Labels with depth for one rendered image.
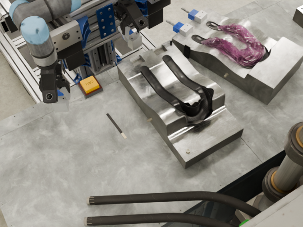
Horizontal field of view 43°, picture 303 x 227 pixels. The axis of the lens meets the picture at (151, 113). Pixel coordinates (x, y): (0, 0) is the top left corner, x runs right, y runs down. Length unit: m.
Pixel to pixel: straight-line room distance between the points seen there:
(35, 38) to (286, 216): 0.84
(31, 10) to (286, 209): 0.94
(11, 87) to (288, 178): 2.13
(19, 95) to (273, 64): 1.76
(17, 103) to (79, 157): 1.32
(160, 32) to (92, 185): 1.78
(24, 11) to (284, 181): 0.91
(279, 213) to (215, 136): 0.79
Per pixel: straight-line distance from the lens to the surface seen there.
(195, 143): 1.39
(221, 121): 1.45
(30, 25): 1.19
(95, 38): 1.90
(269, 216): 0.66
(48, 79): 1.29
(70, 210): 1.39
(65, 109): 1.44
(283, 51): 1.66
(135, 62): 1.61
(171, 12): 3.12
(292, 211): 0.67
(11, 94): 2.78
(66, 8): 1.29
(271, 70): 1.58
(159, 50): 1.65
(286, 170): 1.07
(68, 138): 1.51
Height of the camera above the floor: 2.08
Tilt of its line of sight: 57 degrees down
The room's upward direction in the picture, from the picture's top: 3 degrees counter-clockwise
